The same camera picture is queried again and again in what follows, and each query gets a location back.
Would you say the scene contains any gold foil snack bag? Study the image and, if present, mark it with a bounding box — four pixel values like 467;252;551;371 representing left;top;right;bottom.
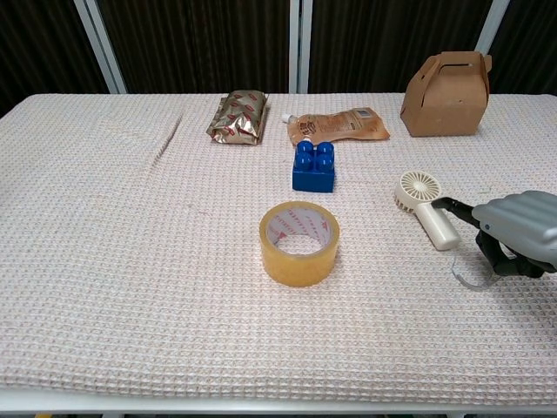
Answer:
205;90;269;146

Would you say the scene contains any white metal frame post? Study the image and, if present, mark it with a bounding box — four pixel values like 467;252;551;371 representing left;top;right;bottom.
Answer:
72;0;128;95
288;0;313;95
473;0;511;56

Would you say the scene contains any pink waffle table cloth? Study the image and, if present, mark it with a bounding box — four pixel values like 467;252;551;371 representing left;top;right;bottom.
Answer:
0;92;557;393

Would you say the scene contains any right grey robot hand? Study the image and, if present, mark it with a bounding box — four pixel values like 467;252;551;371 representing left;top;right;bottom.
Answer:
430;189;557;279

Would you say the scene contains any blue toy building block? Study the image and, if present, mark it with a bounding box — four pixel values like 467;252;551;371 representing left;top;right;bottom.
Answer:
292;139;338;194

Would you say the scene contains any white handheld fan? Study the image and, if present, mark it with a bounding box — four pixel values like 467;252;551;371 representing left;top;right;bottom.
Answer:
393;170;462;252

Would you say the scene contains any orange spout refill pouch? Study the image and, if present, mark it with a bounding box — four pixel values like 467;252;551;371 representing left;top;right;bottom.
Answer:
280;106;391;145

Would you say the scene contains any clear packing tape roll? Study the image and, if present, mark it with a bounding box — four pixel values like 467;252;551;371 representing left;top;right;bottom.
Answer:
258;200;341;288

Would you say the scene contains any brown cardboard gable box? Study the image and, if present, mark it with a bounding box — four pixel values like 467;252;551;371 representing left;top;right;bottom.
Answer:
399;51;493;138

